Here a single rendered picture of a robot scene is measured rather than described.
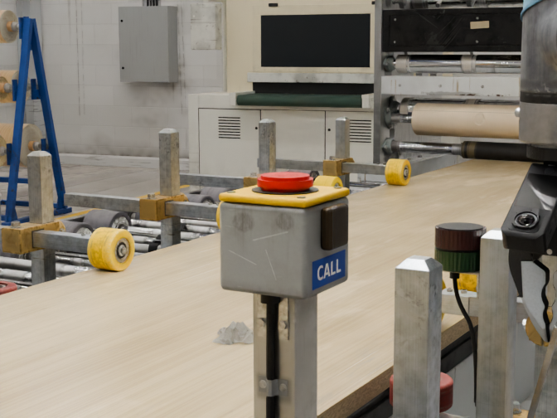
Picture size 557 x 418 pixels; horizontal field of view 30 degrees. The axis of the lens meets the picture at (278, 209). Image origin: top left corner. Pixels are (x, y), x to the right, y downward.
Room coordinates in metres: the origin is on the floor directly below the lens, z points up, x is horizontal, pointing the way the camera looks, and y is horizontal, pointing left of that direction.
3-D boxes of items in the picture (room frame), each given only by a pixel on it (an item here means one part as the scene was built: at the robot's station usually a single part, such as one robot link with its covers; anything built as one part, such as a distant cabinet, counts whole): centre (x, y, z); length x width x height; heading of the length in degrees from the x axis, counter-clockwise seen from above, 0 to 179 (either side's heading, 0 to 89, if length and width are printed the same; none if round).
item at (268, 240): (0.74, 0.00, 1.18); 0.07 x 0.07 x 0.08; 61
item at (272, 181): (0.74, 0.00, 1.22); 0.04 x 0.04 x 0.02
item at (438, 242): (1.20, -0.21, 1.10); 0.06 x 0.06 x 0.02
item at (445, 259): (1.20, -0.21, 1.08); 0.06 x 0.06 x 0.02
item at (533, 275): (1.11, -0.29, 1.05); 0.06 x 0.03 x 0.09; 150
